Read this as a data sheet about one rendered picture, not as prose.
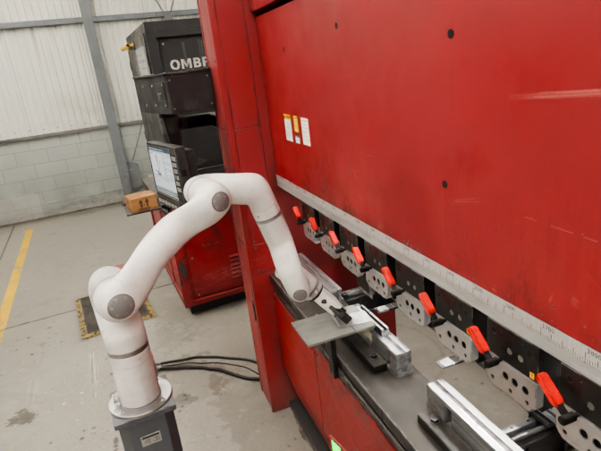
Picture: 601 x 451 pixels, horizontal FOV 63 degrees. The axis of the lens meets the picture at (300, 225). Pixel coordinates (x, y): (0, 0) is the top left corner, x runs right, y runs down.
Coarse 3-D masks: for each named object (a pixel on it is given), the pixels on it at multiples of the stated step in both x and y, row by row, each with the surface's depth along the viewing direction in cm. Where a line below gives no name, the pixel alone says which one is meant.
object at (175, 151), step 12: (156, 144) 260; (168, 144) 252; (180, 156) 240; (192, 156) 246; (180, 168) 241; (192, 168) 248; (180, 180) 244; (180, 192) 249; (168, 204) 269; (180, 204) 253
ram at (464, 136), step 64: (320, 0) 157; (384, 0) 123; (448, 0) 101; (512, 0) 85; (576, 0) 74; (320, 64) 167; (384, 64) 129; (448, 64) 105; (512, 64) 88; (576, 64) 76; (320, 128) 180; (384, 128) 136; (448, 128) 110; (512, 128) 92; (576, 128) 79; (320, 192) 194; (384, 192) 144; (448, 192) 115; (512, 192) 95; (576, 192) 81; (448, 256) 120; (512, 256) 99; (576, 256) 84; (512, 320) 103; (576, 320) 87
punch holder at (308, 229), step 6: (306, 204) 213; (306, 210) 215; (312, 210) 207; (306, 216) 216; (312, 216) 208; (318, 216) 207; (318, 222) 208; (306, 228) 219; (318, 228) 208; (306, 234) 221; (312, 234) 213; (312, 240) 214; (318, 240) 210
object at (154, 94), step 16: (144, 80) 255; (160, 80) 236; (176, 80) 233; (192, 80) 238; (208, 80) 242; (144, 96) 261; (160, 96) 240; (176, 96) 235; (192, 96) 240; (208, 96) 244; (144, 112) 270; (160, 112) 248; (176, 112) 237; (176, 128) 278; (176, 144) 281
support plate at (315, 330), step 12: (348, 312) 188; (300, 324) 183; (312, 324) 182; (324, 324) 182; (360, 324) 179; (372, 324) 178; (300, 336) 176; (312, 336) 174; (324, 336) 173; (336, 336) 173
